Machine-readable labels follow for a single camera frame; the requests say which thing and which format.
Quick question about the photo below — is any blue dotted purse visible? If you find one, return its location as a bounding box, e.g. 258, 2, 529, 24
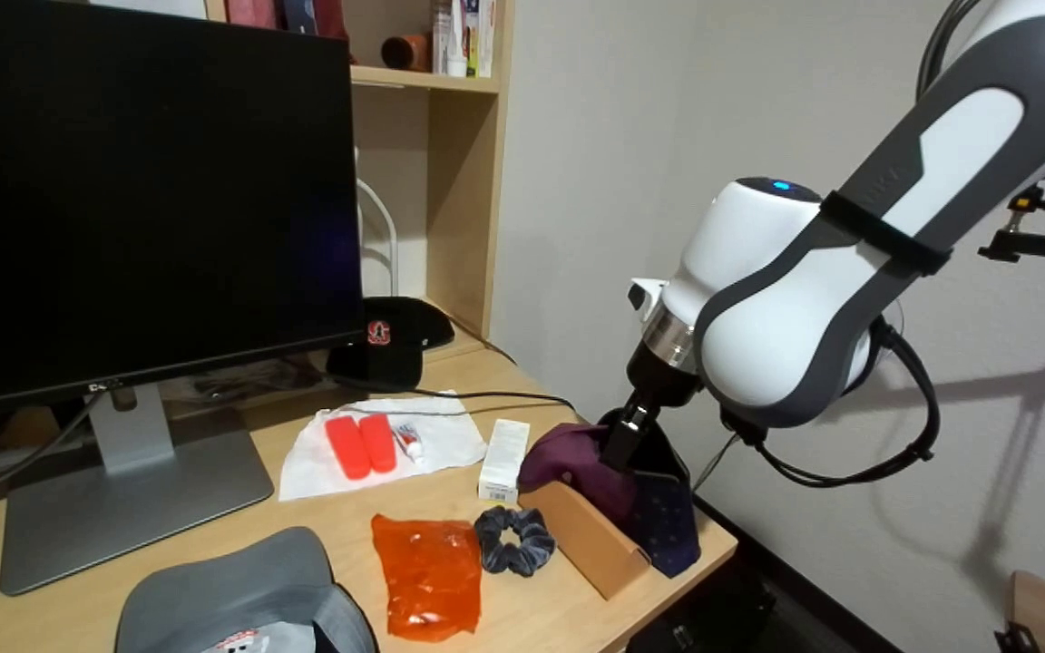
592, 411, 704, 580

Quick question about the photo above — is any black desk cable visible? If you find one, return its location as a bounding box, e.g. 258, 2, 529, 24
407, 317, 590, 422

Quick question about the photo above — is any red plastic case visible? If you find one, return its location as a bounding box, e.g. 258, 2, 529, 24
325, 411, 401, 481

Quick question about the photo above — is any black outlet cable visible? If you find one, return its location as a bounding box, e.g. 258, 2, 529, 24
685, 432, 744, 493

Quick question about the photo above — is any black camera stand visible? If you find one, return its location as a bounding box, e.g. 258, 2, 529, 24
975, 179, 1045, 331

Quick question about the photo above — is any light wooden shelf unit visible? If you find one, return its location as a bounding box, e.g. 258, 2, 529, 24
199, 0, 516, 342

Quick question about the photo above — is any black computer monitor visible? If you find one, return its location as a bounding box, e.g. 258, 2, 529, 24
0, 0, 366, 422

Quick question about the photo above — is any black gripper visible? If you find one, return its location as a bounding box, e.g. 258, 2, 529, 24
594, 352, 704, 478

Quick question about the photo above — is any white paper towel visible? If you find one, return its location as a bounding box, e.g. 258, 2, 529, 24
276, 392, 486, 503

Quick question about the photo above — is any black monitor cable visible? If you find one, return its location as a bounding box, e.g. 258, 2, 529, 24
0, 392, 111, 519

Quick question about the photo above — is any maroon round object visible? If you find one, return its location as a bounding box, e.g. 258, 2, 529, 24
516, 422, 646, 531

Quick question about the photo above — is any silver monitor stand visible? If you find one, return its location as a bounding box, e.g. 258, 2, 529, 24
0, 381, 276, 599

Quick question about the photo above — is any small white red tube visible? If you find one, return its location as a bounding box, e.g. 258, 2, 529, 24
390, 422, 426, 463

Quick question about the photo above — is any grey cap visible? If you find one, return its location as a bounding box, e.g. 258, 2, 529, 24
113, 524, 383, 653

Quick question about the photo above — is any brown wooden block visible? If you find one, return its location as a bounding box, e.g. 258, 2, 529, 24
516, 478, 654, 601

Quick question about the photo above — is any white box with yellow edge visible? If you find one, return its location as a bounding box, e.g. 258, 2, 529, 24
477, 412, 535, 503

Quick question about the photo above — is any brown roll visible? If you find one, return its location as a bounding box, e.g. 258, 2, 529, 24
378, 28, 434, 72

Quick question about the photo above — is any dark blue scrunchie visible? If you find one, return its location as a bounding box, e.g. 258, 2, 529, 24
473, 503, 559, 580

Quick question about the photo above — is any orange plastic bag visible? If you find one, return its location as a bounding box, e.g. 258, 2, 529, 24
366, 511, 486, 647

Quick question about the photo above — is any black cap with red badge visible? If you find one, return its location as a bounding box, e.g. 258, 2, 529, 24
325, 295, 458, 392

